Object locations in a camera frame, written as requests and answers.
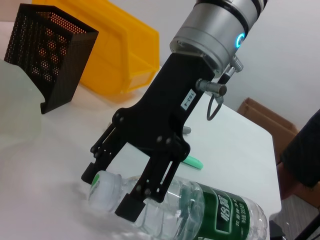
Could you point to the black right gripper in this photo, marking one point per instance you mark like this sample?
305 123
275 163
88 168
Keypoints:
165 112

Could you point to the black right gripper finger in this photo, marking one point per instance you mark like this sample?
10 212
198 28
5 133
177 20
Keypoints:
100 162

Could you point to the mint green pen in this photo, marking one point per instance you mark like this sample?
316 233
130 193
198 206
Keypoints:
195 163

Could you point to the clear green-label water bottle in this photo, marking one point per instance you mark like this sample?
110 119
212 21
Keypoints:
195 207

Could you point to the grey marker pen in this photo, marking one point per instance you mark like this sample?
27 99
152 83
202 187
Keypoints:
187 130

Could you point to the black mesh pen holder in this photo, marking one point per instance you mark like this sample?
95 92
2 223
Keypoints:
65 75

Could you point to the pale green glass fruit plate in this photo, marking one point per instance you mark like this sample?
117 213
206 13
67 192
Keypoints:
15 105

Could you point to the yellow plastic bin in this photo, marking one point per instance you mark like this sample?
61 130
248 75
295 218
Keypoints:
115 50

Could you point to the brown cardboard box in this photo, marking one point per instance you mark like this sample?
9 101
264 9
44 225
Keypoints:
270 122

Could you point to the person in dark clothing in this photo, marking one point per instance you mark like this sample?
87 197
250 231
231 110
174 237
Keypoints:
305 150

